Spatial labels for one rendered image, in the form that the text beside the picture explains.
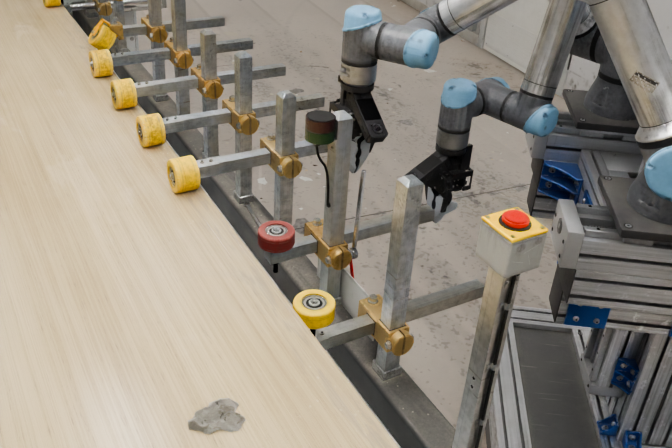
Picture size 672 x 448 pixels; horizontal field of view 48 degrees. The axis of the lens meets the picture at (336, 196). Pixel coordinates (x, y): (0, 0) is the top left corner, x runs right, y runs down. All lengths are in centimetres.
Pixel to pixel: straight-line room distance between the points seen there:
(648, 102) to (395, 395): 73
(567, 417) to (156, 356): 134
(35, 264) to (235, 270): 39
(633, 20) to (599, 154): 73
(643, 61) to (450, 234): 208
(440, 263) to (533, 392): 96
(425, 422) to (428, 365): 116
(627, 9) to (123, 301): 102
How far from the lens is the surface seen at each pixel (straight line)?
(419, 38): 148
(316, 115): 148
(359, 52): 152
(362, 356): 162
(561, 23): 167
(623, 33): 136
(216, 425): 120
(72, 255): 159
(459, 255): 321
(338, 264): 163
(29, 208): 176
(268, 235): 159
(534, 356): 247
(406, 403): 154
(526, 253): 112
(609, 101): 202
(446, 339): 277
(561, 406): 234
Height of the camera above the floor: 180
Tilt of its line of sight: 31 degrees down
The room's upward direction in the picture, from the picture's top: 4 degrees clockwise
